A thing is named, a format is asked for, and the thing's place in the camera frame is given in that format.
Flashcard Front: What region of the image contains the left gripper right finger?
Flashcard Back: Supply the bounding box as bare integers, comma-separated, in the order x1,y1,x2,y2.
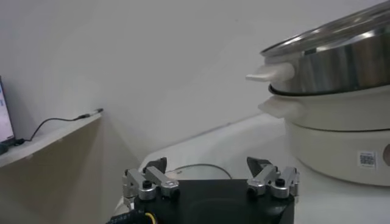
246,156,301,200

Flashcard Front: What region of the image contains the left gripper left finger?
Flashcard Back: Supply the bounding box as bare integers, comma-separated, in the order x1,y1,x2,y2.
122,156,181,201

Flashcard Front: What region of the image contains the stainless steel steamer basket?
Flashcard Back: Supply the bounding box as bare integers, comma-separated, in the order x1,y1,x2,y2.
245,0,390,96

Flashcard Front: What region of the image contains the round glass pot lid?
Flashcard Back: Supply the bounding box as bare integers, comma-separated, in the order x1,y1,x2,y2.
166,163,233,181

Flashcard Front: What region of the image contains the cream electric cooking pot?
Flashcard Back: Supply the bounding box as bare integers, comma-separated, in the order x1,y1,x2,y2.
257,85,390,187

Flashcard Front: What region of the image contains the white side desk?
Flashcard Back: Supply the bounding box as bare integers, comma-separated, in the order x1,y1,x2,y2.
0,112,104,169

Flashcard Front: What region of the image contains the black laptop screen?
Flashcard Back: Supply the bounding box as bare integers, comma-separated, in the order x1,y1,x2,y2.
0,75,16,147

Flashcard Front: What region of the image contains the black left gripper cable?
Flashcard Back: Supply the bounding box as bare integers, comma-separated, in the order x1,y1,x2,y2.
106,209,158,224

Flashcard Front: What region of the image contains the black cable with adapter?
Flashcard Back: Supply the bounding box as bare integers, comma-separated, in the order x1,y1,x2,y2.
13,108,104,145

